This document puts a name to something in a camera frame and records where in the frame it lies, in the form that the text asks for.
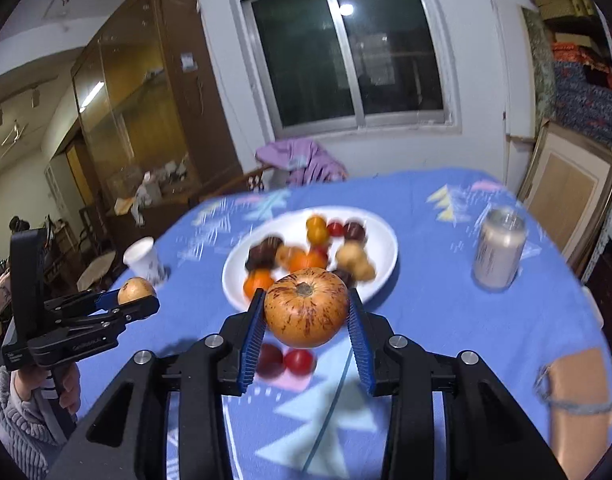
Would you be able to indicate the small yellow-orange tomato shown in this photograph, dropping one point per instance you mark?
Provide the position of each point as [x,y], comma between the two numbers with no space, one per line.
[318,235]

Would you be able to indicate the white paper cup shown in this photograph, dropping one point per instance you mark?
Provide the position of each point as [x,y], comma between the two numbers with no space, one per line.
[141,258]

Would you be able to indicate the large orange mandarin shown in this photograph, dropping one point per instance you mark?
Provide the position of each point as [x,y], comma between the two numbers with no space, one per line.
[257,279]

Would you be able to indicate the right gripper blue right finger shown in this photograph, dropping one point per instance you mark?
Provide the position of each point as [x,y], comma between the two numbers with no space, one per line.
[360,334]

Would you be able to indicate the framed board against wall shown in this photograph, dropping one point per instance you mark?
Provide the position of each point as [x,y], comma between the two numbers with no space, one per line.
[568,189]

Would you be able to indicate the large tan round fruit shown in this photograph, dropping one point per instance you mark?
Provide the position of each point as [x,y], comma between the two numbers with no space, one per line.
[350,254]

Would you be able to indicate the pale tan fruit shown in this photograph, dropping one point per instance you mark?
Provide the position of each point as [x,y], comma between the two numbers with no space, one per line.
[363,271]

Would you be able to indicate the purple jacket on chair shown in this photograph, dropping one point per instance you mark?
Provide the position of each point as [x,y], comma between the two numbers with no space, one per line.
[303,161]

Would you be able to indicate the wooden chair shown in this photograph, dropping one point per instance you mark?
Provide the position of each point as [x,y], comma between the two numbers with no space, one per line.
[250,182]

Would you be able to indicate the sliding glass window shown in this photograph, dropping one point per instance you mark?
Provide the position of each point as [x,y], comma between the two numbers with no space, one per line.
[337,66]

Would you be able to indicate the blue patterned tablecloth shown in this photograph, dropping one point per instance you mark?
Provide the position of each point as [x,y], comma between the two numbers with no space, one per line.
[327,427]

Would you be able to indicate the red cherry tomato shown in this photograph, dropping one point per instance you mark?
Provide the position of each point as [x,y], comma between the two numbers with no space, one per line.
[300,362]
[321,249]
[336,229]

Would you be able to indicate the white beverage can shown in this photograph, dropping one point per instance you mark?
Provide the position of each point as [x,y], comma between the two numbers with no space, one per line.
[502,237]

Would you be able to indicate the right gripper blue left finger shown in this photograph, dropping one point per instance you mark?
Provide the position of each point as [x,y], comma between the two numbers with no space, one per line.
[251,327]

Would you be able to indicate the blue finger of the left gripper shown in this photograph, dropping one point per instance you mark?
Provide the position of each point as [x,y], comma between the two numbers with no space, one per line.
[106,301]
[131,311]

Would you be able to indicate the dark purple plum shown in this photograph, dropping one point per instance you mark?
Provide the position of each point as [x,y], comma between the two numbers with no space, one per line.
[270,361]

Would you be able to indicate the dark red plum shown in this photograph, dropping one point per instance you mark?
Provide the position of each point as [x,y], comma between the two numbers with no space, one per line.
[354,231]

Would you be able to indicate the wooden glass cabinet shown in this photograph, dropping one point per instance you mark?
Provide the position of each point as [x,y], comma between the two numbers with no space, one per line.
[152,118]

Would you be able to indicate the brown speckled persimmon fruit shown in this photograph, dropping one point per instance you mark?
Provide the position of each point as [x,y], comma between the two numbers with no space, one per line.
[284,254]

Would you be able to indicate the person grey striped sleeve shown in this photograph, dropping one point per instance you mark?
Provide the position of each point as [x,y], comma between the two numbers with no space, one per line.
[26,440]

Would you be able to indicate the speckled tan round fruit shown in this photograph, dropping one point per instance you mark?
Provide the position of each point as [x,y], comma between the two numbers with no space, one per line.
[306,309]

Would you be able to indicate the white oval plate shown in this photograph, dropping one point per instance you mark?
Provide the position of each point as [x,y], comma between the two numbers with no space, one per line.
[381,247]

